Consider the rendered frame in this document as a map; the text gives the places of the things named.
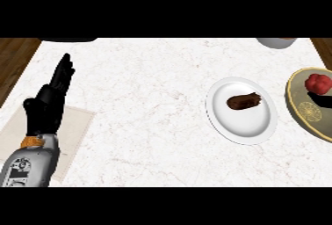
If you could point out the red bell pepper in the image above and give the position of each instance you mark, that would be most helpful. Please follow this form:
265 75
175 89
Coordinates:
319 83

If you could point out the white bowl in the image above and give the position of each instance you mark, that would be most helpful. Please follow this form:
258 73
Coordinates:
276 42

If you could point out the olive gold-rimmed plate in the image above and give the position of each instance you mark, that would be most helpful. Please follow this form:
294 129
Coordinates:
308 114

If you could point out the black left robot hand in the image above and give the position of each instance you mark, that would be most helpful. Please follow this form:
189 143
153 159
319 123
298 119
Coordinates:
43 108

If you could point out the white plate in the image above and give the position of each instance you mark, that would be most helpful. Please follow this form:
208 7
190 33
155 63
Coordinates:
242 123

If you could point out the beige placemat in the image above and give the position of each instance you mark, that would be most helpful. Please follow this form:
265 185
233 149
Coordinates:
72 129

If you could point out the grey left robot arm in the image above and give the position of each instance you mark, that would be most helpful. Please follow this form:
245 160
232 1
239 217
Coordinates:
29 164

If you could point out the black round object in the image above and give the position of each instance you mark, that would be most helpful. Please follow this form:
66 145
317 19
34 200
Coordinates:
66 39

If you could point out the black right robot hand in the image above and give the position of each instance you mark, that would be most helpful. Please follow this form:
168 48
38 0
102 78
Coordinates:
323 100

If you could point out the brown food item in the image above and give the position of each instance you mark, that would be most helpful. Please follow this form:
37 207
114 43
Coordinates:
243 101

